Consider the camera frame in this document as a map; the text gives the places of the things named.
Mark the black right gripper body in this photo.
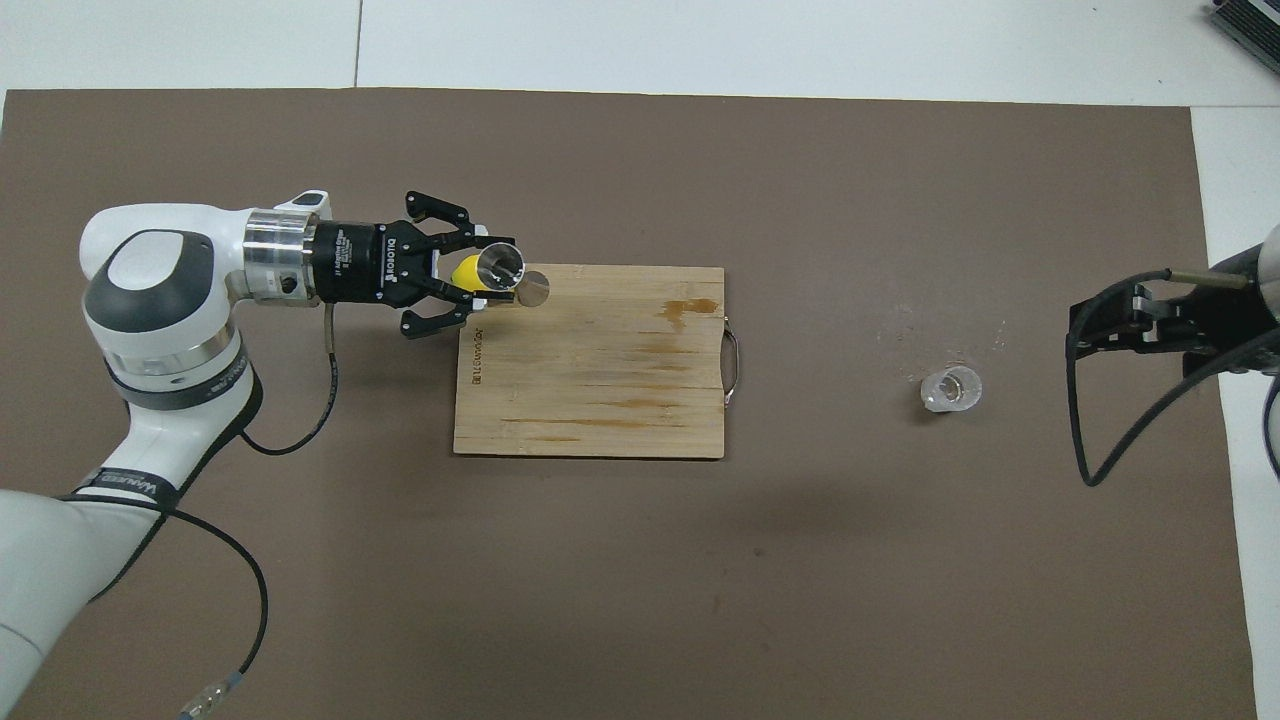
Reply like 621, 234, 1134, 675
1183, 290, 1280, 376

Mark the brown table mat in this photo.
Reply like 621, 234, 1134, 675
0, 88, 1259, 720

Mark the steel double jigger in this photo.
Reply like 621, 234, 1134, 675
475, 242, 551, 307

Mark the small clear cup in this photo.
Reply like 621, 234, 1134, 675
920, 366, 984, 414

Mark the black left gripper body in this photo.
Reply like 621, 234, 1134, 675
316, 222, 441, 306

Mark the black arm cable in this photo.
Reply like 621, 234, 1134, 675
1066, 266, 1280, 486
150, 300, 341, 720

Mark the wooden cutting board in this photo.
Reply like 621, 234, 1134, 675
453, 264, 743, 460

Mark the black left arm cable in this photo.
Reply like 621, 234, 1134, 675
150, 300, 341, 720

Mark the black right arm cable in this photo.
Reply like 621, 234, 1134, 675
1066, 266, 1280, 486

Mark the grey ribbed device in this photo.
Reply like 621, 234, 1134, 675
1205, 0, 1280, 73

